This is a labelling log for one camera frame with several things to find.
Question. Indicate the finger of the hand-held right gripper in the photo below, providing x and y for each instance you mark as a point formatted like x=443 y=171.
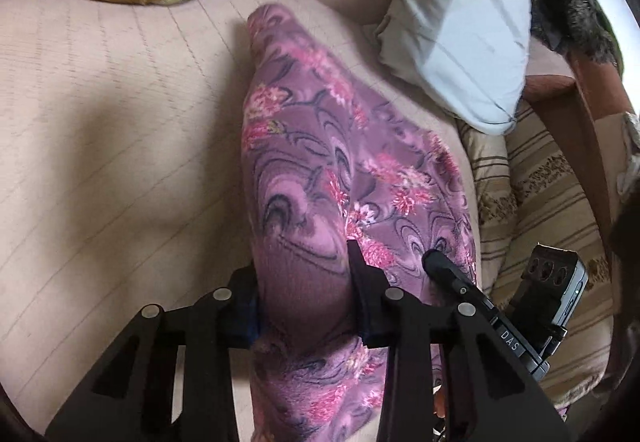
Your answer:
x=445 y=269

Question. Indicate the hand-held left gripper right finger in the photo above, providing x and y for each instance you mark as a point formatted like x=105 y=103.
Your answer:
x=367 y=292

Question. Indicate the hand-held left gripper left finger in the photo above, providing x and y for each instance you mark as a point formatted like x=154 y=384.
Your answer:
x=246 y=317

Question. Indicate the purple floral garment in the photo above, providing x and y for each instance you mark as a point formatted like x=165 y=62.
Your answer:
x=300 y=172

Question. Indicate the beige striped cushion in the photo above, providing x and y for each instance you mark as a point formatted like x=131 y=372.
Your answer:
x=540 y=192

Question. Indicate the brown wooden armrest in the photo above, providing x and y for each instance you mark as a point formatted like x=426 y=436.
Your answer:
x=575 y=122

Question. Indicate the beige quilted sofa cover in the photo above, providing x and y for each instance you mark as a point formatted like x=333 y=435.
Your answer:
x=100 y=122

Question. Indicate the light blue pillow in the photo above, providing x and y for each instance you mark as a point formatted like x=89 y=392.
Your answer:
x=460 y=22

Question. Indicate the dark furry cloth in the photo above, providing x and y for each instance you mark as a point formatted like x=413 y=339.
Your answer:
x=565 y=2

